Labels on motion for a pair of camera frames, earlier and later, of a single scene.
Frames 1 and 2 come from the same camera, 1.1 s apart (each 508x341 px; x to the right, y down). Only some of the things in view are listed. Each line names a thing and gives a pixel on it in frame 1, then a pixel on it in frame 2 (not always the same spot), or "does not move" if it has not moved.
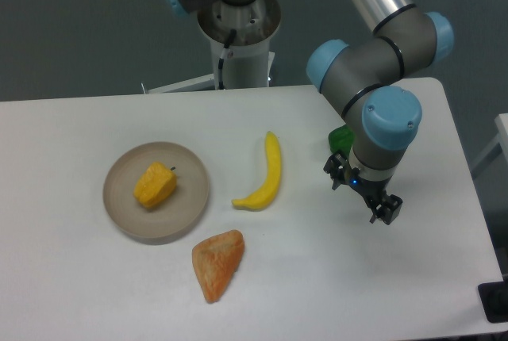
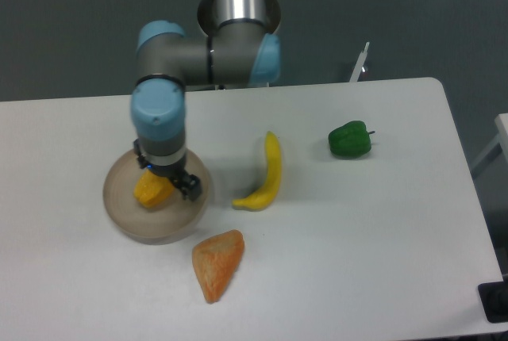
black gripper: (385, 208) -> (173, 170)
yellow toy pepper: (156, 185) does not move
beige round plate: (169, 219) does not move
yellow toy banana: (262, 197) does not move
